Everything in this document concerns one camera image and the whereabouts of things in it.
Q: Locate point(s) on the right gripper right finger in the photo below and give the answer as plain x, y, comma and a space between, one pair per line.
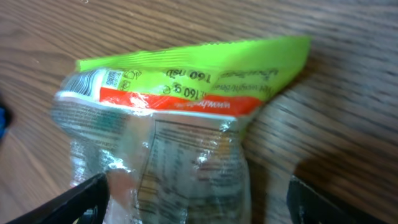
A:
309, 204

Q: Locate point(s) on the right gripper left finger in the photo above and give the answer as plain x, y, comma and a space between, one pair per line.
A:
84, 204

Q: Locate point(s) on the blue snack bar wrapper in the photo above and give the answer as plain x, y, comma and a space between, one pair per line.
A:
5, 119

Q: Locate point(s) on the green Haribo gummy bag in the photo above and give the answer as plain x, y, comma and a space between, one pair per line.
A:
167, 126

